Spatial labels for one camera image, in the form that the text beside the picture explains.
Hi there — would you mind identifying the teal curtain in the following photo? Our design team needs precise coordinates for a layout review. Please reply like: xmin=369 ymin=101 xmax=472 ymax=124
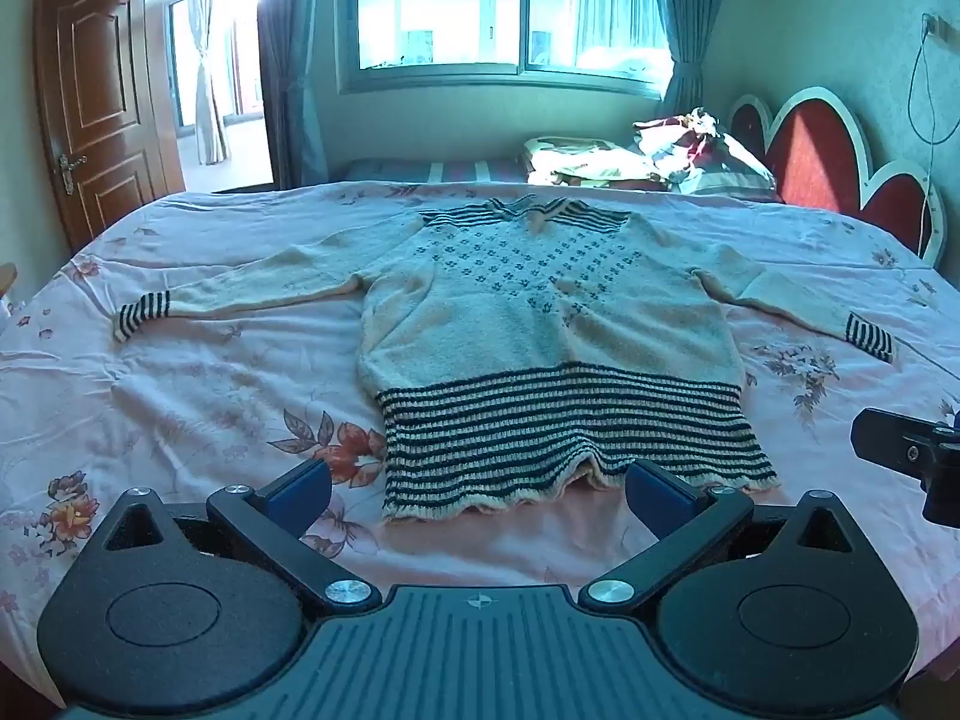
xmin=649 ymin=0 xmax=722 ymax=121
xmin=255 ymin=0 xmax=331 ymax=188

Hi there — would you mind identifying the pink floral bed sheet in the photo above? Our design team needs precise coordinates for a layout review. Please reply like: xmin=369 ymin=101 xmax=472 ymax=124
xmin=0 ymin=180 xmax=960 ymax=706

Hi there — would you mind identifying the cream striped knit sweater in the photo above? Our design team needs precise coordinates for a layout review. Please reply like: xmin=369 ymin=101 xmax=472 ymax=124
xmin=112 ymin=195 xmax=897 ymax=526

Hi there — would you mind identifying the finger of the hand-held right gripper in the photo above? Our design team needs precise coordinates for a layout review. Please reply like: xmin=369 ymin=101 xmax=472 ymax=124
xmin=850 ymin=406 xmax=960 ymax=527

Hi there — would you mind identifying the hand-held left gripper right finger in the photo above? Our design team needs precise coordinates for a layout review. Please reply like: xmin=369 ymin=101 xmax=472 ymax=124
xmin=579 ymin=459 xmax=860 ymax=611

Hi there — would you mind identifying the crumpled colourful quilt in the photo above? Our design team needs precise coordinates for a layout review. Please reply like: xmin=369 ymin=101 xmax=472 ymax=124
xmin=634 ymin=106 xmax=778 ymax=196

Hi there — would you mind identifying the white sheer curtain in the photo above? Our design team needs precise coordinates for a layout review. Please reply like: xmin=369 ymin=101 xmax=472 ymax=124
xmin=187 ymin=0 xmax=230 ymax=164

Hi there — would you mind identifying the large sliding window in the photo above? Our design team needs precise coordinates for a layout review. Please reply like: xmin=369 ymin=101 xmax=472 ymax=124
xmin=337 ymin=0 xmax=674 ymax=96

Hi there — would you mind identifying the thin hanging cable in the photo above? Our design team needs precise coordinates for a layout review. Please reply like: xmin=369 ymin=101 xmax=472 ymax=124
xmin=907 ymin=15 xmax=947 ymax=256

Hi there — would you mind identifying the red and white headboard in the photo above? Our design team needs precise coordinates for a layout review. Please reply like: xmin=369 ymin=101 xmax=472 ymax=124
xmin=727 ymin=86 xmax=947 ymax=268

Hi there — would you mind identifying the brown wooden door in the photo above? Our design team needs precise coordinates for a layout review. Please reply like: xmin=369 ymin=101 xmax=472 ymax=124
xmin=34 ymin=0 xmax=186 ymax=252

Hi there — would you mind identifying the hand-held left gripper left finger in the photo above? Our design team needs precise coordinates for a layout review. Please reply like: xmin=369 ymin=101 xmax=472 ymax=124
xmin=101 ymin=457 xmax=383 ymax=613

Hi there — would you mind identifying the balcony window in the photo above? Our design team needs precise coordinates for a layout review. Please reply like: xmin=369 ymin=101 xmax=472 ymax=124
xmin=166 ymin=0 xmax=265 ymax=125

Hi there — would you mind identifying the folded cream patterned blanket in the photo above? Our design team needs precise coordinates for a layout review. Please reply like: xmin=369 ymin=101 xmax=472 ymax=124
xmin=523 ymin=136 xmax=676 ymax=188

